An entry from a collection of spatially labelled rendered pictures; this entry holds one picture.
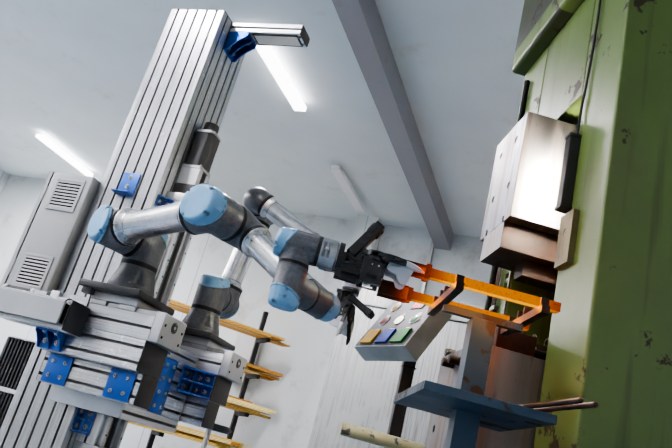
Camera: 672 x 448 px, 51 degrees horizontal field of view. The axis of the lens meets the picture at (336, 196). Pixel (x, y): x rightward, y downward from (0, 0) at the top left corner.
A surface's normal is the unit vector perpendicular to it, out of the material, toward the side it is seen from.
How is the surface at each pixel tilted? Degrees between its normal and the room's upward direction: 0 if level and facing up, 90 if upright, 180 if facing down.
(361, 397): 90
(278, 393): 90
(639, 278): 90
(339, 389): 90
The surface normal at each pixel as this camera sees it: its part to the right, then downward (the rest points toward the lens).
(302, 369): -0.27, -0.42
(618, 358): 0.15, -0.33
